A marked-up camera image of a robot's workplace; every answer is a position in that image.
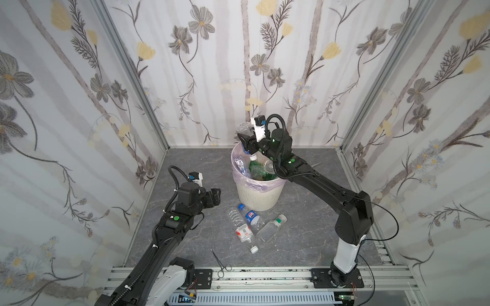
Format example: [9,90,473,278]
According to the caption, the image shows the green soda bottle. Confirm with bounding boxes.
[249,160,265,181]

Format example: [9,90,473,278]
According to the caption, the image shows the Pepsi label bottle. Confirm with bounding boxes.
[238,204,264,232]

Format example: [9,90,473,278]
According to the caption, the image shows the clear ribbed water bottle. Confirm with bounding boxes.
[227,208,259,254]

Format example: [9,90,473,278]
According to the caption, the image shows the clear bottle green cap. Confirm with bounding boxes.
[257,214,287,243]

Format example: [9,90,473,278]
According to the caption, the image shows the blue label bottle white cap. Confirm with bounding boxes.
[236,122,258,160]

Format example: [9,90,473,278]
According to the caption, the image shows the red white label bottle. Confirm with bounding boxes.
[234,156,251,179]

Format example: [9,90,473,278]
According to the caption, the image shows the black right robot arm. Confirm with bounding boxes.
[237,114,375,288]

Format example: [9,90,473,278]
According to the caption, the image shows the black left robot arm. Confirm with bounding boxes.
[95,165,222,305]

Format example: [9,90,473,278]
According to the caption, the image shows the pink bin liner bag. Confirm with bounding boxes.
[231,143,286,193]

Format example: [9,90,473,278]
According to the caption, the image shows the cream plastic waste bin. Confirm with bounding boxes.
[230,143,286,212]

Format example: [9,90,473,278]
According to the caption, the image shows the metal forceps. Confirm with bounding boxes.
[211,249,232,279]

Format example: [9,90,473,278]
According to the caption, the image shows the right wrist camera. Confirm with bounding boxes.
[251,115,266,142]

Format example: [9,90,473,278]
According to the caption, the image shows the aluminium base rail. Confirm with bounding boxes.
[103,266,422,306]

